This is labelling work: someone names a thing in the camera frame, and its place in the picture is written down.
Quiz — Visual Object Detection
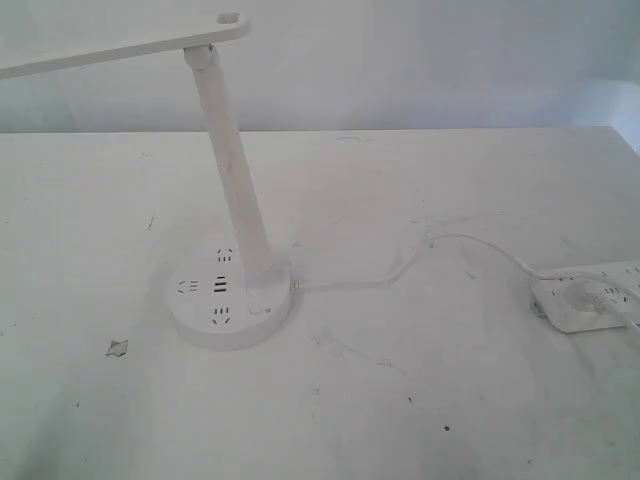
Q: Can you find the white desk lamp with sockets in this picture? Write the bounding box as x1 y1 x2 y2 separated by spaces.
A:
1 12 292 351

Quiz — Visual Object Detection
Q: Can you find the torn tape scrap on table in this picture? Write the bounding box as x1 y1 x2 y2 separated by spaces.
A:
105 339 128 358

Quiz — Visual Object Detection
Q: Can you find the white round plug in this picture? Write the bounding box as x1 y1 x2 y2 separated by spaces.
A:
565 280 639 335

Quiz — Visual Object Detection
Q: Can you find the white power strip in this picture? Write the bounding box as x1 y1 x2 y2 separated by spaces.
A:
531 260 639 333

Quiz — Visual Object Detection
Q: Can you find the white power cable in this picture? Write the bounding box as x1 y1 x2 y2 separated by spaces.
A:
291 233 557 292

